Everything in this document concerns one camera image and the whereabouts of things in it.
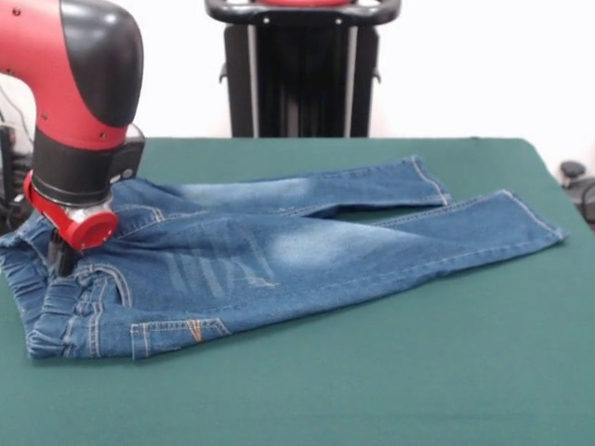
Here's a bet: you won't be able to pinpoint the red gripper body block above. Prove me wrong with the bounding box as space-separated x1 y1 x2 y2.
22 169 120 253

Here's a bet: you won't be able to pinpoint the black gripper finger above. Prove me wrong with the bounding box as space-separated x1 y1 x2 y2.
58 245 78 276
45 230 64 269

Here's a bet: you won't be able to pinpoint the blue denim jeans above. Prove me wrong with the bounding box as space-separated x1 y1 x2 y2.
0 153 571 363

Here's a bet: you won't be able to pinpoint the black electronics box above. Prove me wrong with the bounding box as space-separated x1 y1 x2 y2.
0 124 18 202

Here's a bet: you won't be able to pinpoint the dark green table cloth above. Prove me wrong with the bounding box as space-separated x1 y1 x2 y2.
0 136 595 446

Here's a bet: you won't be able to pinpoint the black office chair base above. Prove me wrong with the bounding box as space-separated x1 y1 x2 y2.
559 160 595 219

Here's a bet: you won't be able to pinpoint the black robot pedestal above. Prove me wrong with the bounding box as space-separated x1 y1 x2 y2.
204 0 402 138

